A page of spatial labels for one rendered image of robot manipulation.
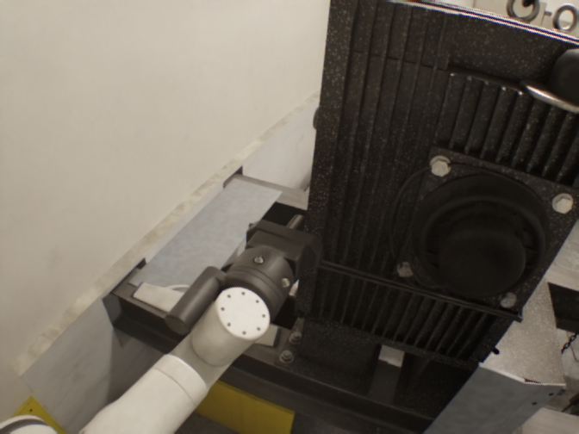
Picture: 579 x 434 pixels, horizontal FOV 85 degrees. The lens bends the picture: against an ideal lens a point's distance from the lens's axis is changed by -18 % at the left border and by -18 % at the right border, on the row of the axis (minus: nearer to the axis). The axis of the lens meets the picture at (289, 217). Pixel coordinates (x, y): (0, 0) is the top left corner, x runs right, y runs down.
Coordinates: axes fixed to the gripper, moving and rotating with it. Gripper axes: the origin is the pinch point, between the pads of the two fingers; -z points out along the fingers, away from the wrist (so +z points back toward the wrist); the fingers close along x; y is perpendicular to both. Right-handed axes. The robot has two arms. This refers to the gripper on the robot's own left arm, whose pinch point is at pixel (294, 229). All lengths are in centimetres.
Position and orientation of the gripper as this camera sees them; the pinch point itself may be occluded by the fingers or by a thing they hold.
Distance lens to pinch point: 62.2
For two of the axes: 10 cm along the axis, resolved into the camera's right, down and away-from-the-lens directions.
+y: -0.7, 8.0, 5.9
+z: -3.7, 5.3, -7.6
